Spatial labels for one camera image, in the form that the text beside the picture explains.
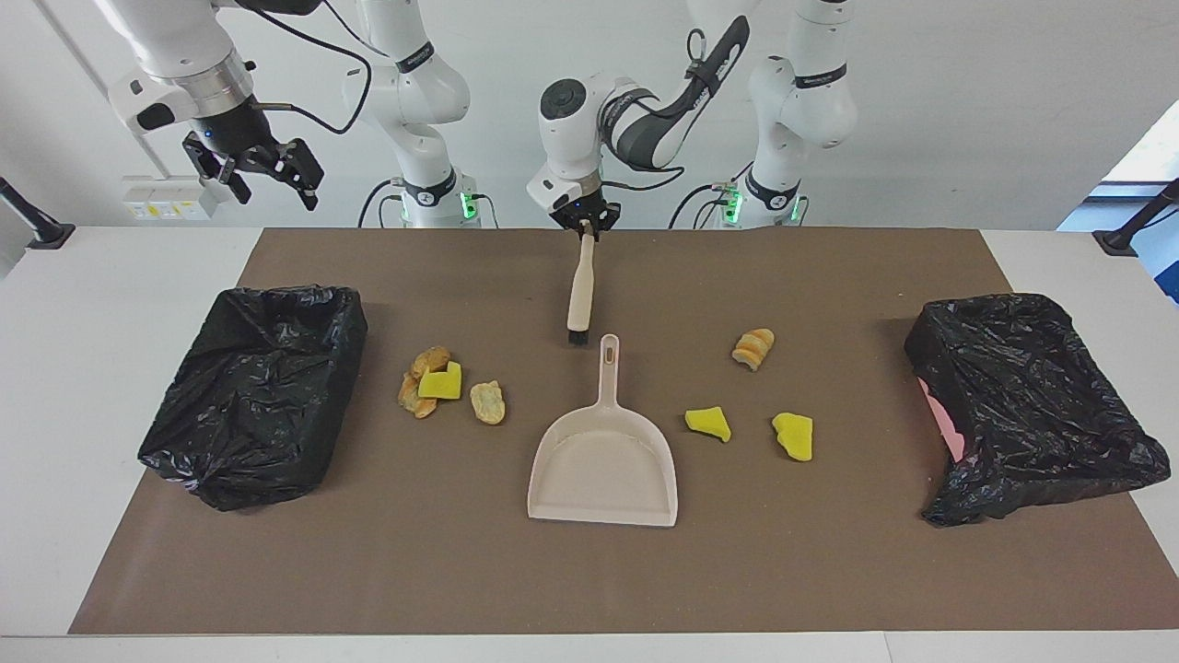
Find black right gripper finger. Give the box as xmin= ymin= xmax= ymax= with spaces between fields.
xmin=182 ymin=134 xmax=251 ymax=205
xmin=263 ymin=138 xmax=325 ymax=213

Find beige hand brush black bristles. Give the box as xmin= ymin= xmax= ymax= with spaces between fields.
xmin=566 ymin=232 xmax=598 ymax=347

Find pale bread piece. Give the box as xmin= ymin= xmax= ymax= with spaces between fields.
xmin=469 ymin=380 xmax=507 ymax=426

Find striped croissant bread piece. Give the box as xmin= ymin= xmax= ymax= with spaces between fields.
xmin=732 ymin=328 xmax=776 ymax=372

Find L-shaped yellow sponge piece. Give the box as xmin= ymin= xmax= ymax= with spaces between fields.
xmin=417 ymin=360 xmax=463 ymax=401

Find small yellow sponge chunk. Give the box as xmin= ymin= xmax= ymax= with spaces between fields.
xmin=684 ymin=406 xmax=733 ymax=444

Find small orange striped bread piece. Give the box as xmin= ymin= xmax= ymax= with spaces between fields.
xmin=398 ymin=371 xmax=439 ymax=420

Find beige plastic dustpan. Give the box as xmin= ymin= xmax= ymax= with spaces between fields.
xmin=527 ymin=333 xmax=680 ymax=529

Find large yellow sponge chunk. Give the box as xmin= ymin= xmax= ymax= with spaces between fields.
xmin=771 ymin=412 xmax=815 ymax=463

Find left black-bagged bin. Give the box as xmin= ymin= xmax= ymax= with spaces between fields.
xmin=137 ymin=285 xmax=369 ymax=513

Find pink plastic bin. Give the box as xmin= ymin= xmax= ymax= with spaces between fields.
xmin=918 ymin=378 xmax=968 ymax=464

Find black plastic trash bag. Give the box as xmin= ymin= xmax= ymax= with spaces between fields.
xmin=904 ymin=293 xmax=1172 ymax=529

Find black clamp stand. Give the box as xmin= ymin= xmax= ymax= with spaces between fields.
xmin=0 ymin=177 xmax=76 ymax=251
xmin=1092 ymin=178 xmax=1179 ymax=257

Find brown table mat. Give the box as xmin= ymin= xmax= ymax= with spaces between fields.
xmin=69 ymin=227 xmax=1179 ymax=636

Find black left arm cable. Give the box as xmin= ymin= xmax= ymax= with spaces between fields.
xmin=599 ymin=161 xmax=687 ymax=194

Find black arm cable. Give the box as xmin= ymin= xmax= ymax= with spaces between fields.
xmin=599 ymin=161 xmax=687 ymax=194
xmin=214 ymin=0 xmax=374 ymax=134

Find white wall power strip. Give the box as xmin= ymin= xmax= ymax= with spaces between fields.
xmin=122 ymin=175 xmax=224 ymax=222

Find black right base cable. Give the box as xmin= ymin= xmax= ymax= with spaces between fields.
xmin=357 ymin=178 xmax=406 ymax=229

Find black base cable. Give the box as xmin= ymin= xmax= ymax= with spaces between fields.
xmin=357 ymin=178 xmax=406 ymax=229
xmin=668 ymin=182 xmax=738 ymax=229

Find black left base cable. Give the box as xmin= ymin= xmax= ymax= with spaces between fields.
xmin=668 ymin=182 xmax=738 ymax=229

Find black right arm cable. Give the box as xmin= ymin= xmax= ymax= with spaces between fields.
xmin=214 ymin=0 xmax=374 ymax=134

